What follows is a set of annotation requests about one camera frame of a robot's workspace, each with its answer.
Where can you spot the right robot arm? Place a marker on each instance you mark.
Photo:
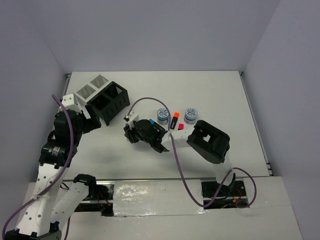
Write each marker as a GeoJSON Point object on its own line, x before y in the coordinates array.
{"type": "Point", "coordinates": [208, 141]}

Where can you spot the orange highlighter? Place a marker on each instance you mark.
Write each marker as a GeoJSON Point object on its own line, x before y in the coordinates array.
{"type": "Point", "coordinates": [174, 120]}

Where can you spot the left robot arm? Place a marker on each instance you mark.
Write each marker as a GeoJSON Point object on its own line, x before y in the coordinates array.
{"type": "Point", "coordinates": [44, 217]}

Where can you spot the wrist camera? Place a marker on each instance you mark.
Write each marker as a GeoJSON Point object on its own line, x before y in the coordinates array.
{"type": "Point", "coordinates": [131, 118]}
{"type": "Point", "coordinates": [70, 102]}

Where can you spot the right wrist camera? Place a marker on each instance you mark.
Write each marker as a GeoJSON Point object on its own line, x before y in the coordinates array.
{"type": "Point", "coordinates": [131, 118]}

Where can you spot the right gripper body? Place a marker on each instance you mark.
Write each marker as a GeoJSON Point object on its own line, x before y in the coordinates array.
{"type": "Point", "coordinates": [134, 135]}

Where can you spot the blue slime jar left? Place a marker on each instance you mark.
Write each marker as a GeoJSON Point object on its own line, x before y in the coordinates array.
{"type": "Point", "coordinates": [162, 116]}

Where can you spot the black slotted organizer box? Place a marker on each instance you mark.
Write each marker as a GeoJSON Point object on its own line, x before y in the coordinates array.
{"type": "Point", "coordinates": [110, 101]}

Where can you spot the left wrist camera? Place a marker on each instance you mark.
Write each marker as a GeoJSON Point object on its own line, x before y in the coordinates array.
{"type": "Point", "coordinates": [70, 102]}

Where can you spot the pink highlighter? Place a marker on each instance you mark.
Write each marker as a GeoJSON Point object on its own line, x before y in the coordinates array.
{"type": "Point", "coordinates": [180, 126]}

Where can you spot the silver tape panel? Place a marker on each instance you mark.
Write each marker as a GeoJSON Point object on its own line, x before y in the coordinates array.
{"type": "Point", "coordinates": [153, 198]}

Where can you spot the white slotted organizer box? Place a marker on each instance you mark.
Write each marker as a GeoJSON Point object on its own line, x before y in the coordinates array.
{"type": "Point", "coordinates": [91, 89]}

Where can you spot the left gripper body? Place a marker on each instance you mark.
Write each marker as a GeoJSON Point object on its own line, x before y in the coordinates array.
{"type": "Point", "coordinates": [86, 125]}

